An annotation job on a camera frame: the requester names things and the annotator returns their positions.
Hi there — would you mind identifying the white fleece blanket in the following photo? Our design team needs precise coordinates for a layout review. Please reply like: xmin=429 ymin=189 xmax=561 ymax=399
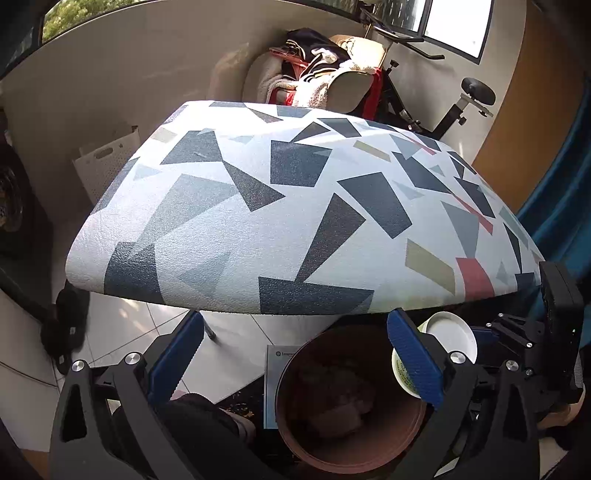
xmin=263 ymin=65 xmax=379 ymax=112

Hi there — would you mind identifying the geometric patterned folding table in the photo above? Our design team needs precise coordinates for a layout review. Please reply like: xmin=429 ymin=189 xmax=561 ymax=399
xmin=65 ymin=99 xmax=546 ymax=343

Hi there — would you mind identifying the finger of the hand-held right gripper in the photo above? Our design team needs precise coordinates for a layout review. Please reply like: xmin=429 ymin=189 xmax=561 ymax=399
xmin=471 ymin=314 xmax=550 ymax=358

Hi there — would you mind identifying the brown round bin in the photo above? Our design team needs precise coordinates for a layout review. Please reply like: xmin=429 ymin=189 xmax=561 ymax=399
xmin=274 ymin=325 xmax=428 ymax=474

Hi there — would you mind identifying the white paper sheet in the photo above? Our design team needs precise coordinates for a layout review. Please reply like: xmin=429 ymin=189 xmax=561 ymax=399
xmin=263 ymin=344 xmax=302 ymax=431

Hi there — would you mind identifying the wooden door panel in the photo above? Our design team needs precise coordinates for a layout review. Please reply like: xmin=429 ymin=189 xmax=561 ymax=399
xmin=473 ymin=0 xmax=591 ymax=204

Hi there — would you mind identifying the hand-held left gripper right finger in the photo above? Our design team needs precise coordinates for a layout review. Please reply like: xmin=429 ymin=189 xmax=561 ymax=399
xmin=387 ymin=308 xmax=552 ymax=480

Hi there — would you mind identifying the black exercise bike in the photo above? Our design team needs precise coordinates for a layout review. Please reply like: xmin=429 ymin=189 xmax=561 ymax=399
xmin=358 ymin=0 xmax=497 ymax=141

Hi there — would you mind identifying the beige armchair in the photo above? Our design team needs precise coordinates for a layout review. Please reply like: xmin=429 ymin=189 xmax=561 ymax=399
xmin=242 ymin=33 xmax=386 ymax=116

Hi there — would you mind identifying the green tree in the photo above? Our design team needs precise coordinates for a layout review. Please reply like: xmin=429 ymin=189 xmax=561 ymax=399
xmin=41 ymin=0 xmax=139 ymax=43

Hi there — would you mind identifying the black slipper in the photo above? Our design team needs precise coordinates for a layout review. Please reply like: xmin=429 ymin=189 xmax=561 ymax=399
xmin=41 ymin=279 xmax=90 ymax=376

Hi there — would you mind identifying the white laundry basket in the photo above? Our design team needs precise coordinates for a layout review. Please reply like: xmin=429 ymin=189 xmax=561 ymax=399
xmin=71 ymin=126 xmax=140 ymax=206

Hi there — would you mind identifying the red cloth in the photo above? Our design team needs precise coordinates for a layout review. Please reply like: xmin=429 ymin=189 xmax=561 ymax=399
xmin=365 ymin=69 xmax=384 ymax=118

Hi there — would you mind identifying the person's right hand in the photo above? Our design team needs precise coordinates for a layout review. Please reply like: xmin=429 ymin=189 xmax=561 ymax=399
xmin=538 ymin=383 xmax=587 ymax=431

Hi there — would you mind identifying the dark striped jacket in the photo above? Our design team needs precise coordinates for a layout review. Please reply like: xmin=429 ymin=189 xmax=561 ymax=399
xmin=270 ymin=28 xmax=352 ymax=83

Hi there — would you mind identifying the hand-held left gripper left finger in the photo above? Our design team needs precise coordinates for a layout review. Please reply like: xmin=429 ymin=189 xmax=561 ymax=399
xmin=50 ymin=310 xmax=205 ymax=480

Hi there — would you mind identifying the white plastic cup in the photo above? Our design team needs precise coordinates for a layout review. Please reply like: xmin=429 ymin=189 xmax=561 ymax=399
xmin=392 ymin=311 xmax=478 ymax=400

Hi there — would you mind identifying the dark washing machine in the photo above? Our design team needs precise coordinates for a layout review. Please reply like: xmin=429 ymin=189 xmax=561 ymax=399
xmin=0 ymin=108 xmax=54 ymax=319

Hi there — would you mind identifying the dark frosted window panel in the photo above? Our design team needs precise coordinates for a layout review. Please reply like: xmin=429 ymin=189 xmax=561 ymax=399
xmin=369 ymin=0 xmax=433 ymax=34

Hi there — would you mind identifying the blue curtain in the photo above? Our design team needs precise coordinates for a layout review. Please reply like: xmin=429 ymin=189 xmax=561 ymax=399
xmin=515 ymin=78 xmax=591 ymax=319

